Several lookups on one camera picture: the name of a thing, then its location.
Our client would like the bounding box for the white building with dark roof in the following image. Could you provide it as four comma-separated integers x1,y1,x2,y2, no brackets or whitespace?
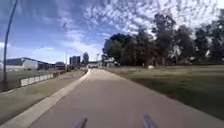
0,56,57,72

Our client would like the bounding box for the dark tall building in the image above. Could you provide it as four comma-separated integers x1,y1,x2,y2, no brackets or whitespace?
68,55,82,68

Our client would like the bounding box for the pale concrete kerb strip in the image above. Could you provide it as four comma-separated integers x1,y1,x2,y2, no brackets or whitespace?
0,68,92,128

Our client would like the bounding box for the shaded grass lawn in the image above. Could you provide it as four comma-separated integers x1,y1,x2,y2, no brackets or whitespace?
104,64,224,121

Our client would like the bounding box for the group of large dark trees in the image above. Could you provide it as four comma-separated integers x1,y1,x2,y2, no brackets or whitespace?
101,9,224,67

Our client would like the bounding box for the slim dark tree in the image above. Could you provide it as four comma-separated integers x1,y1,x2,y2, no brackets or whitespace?
82,51,90,67

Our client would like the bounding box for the robot's own part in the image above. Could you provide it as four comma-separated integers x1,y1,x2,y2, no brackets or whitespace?
74,116,88,128
141,113,158,128

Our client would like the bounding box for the fenced grass field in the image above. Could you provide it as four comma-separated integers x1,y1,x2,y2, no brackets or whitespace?
0,69,61,84

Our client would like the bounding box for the grey asphalt path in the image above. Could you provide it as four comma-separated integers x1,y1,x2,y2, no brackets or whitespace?
28,68,224,128

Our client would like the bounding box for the grass verge beside kerb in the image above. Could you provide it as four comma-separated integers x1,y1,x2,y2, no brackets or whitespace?
0,68,88,126

